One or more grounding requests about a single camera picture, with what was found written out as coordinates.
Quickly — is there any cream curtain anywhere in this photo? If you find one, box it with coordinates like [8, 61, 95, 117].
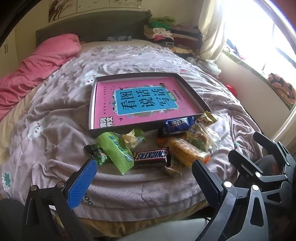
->
[199, 0, 228, 61]

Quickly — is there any pile of folded clothes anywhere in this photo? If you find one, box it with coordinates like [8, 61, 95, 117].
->
[143, 17, 204, 56]

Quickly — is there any small green-label round cake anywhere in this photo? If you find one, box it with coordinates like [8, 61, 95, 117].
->
[165, 160, 184, 178]

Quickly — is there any tree branch wall painting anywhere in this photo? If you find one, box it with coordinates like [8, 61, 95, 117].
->
[76, 0, 110, 12]
[48, 0, 78, 22]
[109, 0, 141, 8]

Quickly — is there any light green long snack packet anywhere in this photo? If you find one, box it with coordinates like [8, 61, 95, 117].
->
[96, 132, 135, 175]

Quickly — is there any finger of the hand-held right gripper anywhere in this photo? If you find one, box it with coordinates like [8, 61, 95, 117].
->
[228, 150, 289, 186]
[253, 132, 296, 176]

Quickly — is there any yellow cartoon snack packet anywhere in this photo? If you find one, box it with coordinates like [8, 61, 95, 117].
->
[191, 112, 218, 133]

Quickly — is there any blue cookie packet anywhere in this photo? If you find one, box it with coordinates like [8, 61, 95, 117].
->
[158, 116, 196, 138]

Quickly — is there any orange patterned cushion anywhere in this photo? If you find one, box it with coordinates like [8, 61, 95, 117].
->
[268, 73, 296, 106]

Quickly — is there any pink and blue book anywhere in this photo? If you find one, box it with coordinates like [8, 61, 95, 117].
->
[94, 77, 204, 129]

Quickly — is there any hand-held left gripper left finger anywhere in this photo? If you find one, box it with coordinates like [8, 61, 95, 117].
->
[23, 159, 97, 241]

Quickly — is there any dark green pea snack packet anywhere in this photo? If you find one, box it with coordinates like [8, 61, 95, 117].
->
[84, 143, 110, 167]

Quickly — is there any cream wardrobe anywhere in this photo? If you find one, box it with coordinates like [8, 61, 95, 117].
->
[0, 25, 37, 70]

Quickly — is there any brown chocolate bar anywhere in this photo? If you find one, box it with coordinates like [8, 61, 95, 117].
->
[133, 147, 173, 169]

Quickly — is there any clothes heap on windowsill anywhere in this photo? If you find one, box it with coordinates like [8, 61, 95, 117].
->
[225, 39, 245, 61]

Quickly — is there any window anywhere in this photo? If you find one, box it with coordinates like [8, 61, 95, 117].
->
[220, 0, 296, 77]

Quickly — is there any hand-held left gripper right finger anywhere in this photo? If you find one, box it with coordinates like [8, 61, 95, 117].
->
[192, 159, 275, 241]

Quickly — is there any clear green-print pastry packet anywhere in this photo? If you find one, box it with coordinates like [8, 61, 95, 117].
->
[185, 126, 222, 156]

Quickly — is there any red plastic bag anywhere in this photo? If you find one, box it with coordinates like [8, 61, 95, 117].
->
[225, 85, 238, 96]

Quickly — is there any green windowsill mat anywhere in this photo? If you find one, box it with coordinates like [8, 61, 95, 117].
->
[222, 50, 294, 109]

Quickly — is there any yellow-green clear pastry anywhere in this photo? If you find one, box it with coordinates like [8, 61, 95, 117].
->
[121, 128, 147, 149]

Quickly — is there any white crumpled cloth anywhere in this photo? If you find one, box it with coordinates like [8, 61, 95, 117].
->
[187, 56, 221, 76]

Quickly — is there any dark shallow cardboard box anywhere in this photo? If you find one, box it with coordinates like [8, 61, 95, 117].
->
[88, 72, 211, 139]

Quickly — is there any dark grey headboard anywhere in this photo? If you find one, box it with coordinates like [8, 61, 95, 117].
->
[35, 10, 153, 45]

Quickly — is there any pink duvet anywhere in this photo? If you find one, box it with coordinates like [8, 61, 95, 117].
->
[0, 34, 81, 121]

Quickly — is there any orange long cracker packet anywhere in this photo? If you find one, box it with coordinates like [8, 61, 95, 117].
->
[157, 136, 211, 168]

